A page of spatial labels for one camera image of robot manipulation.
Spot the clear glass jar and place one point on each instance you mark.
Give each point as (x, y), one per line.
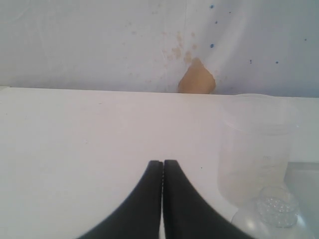
(274, 214)

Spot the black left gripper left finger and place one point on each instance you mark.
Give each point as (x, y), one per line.
(138, 217)

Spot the frosted plastic container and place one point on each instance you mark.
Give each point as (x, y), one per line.
(256, 143)

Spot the white plastic tray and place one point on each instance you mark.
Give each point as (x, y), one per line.
(302, 179)

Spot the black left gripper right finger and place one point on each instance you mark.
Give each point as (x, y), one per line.
(186, 215)

